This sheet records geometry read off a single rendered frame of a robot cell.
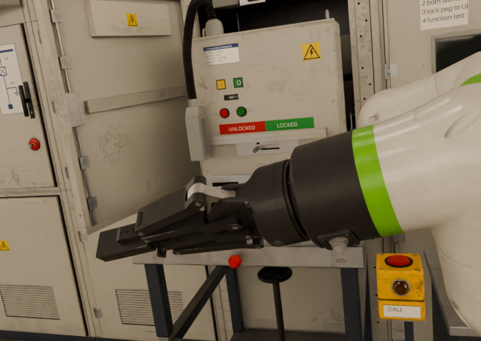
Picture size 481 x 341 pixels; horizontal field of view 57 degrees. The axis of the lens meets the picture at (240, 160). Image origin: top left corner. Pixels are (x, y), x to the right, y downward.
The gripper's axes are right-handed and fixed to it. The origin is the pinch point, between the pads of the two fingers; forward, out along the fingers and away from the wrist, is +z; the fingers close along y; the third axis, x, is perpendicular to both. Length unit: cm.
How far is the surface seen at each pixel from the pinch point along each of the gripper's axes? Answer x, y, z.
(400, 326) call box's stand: 0, 57, -17
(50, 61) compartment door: 73, 21, 58
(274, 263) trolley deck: 20, 65, 11
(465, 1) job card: 101, 83, -52
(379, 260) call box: 11, 50, -17
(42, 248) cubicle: 63, 103, 151
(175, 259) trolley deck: 23, 59, 37
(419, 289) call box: 5, 51, -23
